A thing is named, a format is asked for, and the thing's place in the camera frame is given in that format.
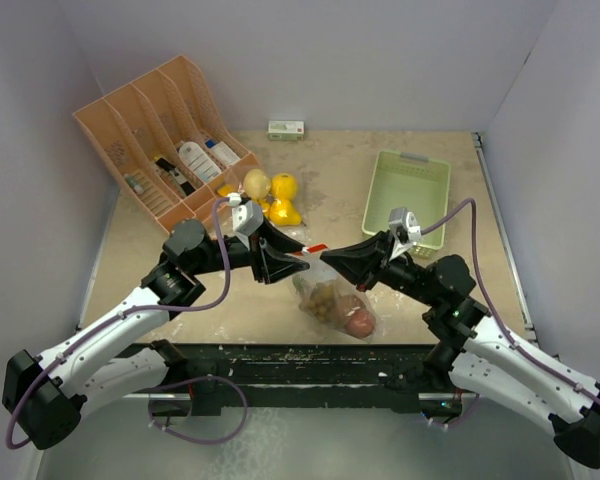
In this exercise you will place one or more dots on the white lotion bottle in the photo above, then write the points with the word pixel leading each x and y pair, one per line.
pixel 199 162

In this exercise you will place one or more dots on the fake brown grape bunch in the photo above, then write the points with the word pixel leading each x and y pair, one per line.
pixel 320 301

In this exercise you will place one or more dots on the small clear vial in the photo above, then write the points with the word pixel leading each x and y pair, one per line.
pixel 134 184

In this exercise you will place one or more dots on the green perforated plastic basket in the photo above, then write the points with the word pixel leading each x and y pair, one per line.
pixel 402 179

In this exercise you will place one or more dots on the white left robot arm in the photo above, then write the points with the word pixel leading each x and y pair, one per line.
pixel 48 394

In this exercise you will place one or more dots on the yellow fake pepper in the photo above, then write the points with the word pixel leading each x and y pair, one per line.
pixel 264 205

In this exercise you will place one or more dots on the yellow fake food wedge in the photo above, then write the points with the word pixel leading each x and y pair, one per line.
pixel 226 189

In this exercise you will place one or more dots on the clear zip bag brown food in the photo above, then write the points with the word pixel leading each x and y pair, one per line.
pixel 303 282

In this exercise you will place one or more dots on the black yellow tool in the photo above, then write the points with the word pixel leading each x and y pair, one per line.
pixel 183 187

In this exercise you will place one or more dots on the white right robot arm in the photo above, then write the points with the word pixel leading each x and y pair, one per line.
pixel 476 350

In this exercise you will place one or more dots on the clear zip bag yellow food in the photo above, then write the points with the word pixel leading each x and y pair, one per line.
pixel 236 176

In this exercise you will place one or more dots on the beige fake potato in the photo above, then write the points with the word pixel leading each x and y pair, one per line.
pixel 256 184

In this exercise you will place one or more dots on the white blue cap tube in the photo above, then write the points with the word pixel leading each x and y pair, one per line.
pixel 223 152

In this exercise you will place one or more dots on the yellow fake pear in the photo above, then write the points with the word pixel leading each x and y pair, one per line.
pixel 283 213

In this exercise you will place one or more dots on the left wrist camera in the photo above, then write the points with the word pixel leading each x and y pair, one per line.
pixel 246 215

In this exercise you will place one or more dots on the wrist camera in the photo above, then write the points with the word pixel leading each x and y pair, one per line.
pixel 405 231
pixel 246 215

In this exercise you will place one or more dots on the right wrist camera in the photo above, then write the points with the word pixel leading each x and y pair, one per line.
pixel 405 231

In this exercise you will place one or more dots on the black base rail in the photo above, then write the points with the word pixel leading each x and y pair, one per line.
pixel 305 375

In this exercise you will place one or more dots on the red fake apple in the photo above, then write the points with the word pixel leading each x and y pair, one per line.
pixel 361 324

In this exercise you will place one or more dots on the small green white box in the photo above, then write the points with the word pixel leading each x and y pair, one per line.
pixel 285 130

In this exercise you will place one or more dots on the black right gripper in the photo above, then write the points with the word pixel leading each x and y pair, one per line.
pixel 358 262

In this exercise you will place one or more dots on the brown fake kiwi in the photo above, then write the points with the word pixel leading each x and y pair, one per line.
pixel 347 305

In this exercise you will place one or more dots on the pink plastic file organizer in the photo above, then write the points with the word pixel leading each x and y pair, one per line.
pixel 154 115

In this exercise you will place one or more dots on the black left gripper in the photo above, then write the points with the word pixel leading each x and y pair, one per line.
pixel 267 255

